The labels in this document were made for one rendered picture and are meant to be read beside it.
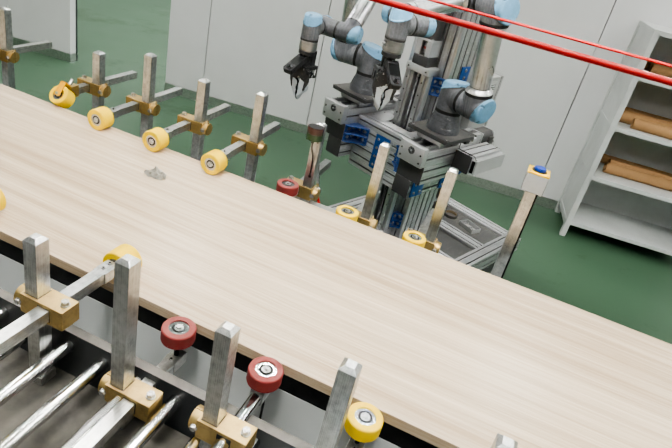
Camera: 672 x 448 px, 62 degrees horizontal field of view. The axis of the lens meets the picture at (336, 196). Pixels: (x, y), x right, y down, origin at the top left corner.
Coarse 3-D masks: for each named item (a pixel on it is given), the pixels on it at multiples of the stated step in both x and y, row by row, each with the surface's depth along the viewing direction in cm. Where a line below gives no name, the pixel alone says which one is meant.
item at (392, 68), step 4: (388, 60) 195; (392, 60) 196; (388, 64) 194; (392, 64) 195; (396, 64) 196; (388, 68) 193; (392, 68) 194; (396, 68) 195; (388, 72) 193; (392, 72) 193; (396, 72) 194; (388, 76) 193; (392, 76) 192; (396, 76) 193; (400, 76) 193; (388, 80) 192; (392, 80) 191; (396, 80) 191; (400, 80) 192; (388, 84) 192; (392, 84) 191; (396, 84) 191; (400, 84) 192; (392, 88) 192; (396, 88) 192
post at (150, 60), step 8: (144, 56) 220; (152, 56) 219; (144, 64) 221; (152, 64) 221; (144, 72) 223; (152, 72) 223; (144, 80) 224; (152, 80) 224; (144, 88) 225; (152, 88) 226; (144, 96) 227; (152, 96) 228; (144, 120) 231; (152, 120) 234; (144, 128) 233; (152, 128) 236
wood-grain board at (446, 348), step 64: (0, 128) 198; (64, 128) 208; (64, 192) 171; (128, 192) 178; (192, 192) 187; (256, 192) 196; (64, 256) 145; (192, 256) 156; (256, 256) 163; (320, 256) 170; (384, 256) 177; (192, 320) 134; (256, 320) 139; (320, 320) 144; (384, 320) 150; (448, 320) 155; (512, 320) 162; (576, 320) 168; (320, 384) 126; (384, 384) 129; (448, 384) 134; (512, 384) 138; (576, 384) 143; (640, 384) 149
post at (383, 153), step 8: (384, 144) 197; (384, 152) 197; (376, 160) 200; (384, 160) 198; (376, 168) 201; (384, 168) 202; (376, 176) 202; (376, 184) 203; (368, 192) 205; (376, 192) 204; (368, 200) 207; (368, 208) 208; (368, 216) 209
